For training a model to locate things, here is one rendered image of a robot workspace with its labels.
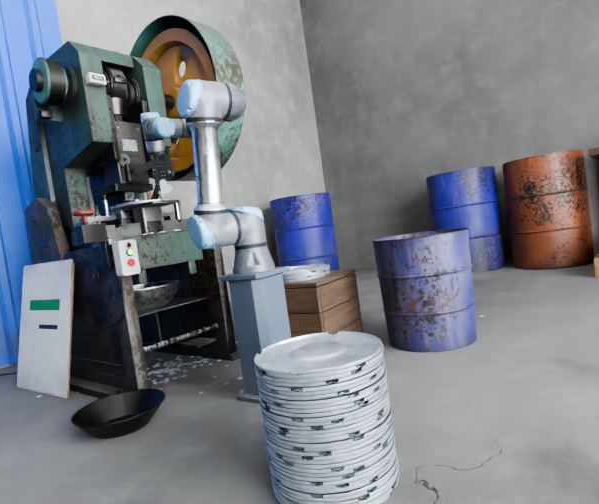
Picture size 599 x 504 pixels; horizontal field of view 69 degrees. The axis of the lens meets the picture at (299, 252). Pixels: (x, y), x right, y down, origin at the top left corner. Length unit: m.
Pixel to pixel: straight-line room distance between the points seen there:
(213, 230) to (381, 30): 4.11
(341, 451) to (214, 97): 1.07
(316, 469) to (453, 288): 1.12
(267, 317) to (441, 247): 0.77
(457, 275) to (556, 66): 2.99
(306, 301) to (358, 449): 0.98
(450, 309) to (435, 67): 3.37
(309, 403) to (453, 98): 4.14
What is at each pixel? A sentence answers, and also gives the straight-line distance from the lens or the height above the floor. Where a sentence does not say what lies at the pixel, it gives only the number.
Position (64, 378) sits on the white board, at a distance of 2.19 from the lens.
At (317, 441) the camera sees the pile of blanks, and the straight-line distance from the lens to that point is 0.93.
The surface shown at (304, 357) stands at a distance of 0.97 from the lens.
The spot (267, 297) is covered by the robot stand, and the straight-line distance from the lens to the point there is 1.50.
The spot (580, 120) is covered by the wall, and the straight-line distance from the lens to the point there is 4.49.
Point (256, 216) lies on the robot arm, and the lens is 1.53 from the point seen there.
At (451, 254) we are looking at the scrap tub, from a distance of 1.87.
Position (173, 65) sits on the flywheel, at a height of 1.52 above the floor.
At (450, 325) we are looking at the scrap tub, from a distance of 1.91.
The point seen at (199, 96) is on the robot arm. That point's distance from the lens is 1.45.
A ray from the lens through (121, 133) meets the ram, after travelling 2.20.
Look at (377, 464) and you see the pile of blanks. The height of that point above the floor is 0.08.
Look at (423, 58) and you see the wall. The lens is 4.97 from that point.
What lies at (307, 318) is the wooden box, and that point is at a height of 0.20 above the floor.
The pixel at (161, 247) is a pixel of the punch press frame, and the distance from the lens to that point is 2.00.
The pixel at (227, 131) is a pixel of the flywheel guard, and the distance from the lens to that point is 2.24.
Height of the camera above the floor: 0.58
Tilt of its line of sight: 3 degrees down
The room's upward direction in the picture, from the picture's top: 8 degrees counter-clockwise
